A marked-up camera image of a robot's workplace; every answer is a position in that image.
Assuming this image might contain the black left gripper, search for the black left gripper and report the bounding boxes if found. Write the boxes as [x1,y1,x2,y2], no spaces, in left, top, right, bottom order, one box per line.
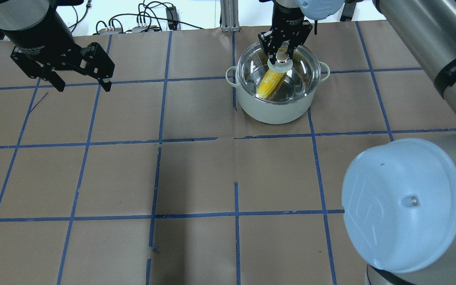
[10,43,115,92]

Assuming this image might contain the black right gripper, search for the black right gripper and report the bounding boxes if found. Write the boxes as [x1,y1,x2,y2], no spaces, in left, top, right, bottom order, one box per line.
[258,0,313,64]

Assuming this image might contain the glass pot lid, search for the glass pot lid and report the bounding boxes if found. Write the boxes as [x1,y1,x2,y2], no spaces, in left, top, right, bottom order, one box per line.
[235,43,331,105]

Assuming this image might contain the yellow toy corn cob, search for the yellow toy corn cob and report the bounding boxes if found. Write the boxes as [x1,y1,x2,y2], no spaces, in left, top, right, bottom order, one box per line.
[256,69,286,100]

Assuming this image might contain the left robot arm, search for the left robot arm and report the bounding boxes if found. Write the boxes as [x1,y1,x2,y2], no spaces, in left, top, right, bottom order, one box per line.
[0,0,115,92]

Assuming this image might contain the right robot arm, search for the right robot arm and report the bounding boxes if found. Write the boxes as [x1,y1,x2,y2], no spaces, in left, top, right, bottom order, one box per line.
[342,0,456,285]

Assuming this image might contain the pale green steel pot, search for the pale green steel pot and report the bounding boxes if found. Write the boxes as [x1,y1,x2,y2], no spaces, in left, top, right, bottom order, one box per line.
[225,43,331,125]

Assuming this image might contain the grey electronics box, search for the grey electronics box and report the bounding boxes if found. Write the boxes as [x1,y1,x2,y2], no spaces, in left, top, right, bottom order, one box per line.
[131,25,162,34]
[96,25,121,35]

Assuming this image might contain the black power adapter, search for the black power adapter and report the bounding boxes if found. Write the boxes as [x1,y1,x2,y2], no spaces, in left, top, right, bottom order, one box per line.
[166,6,180,30]

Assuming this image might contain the aluminium frame post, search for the aluminium frame post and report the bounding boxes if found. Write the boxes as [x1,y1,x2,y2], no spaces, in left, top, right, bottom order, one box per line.
[220,0,240,32]

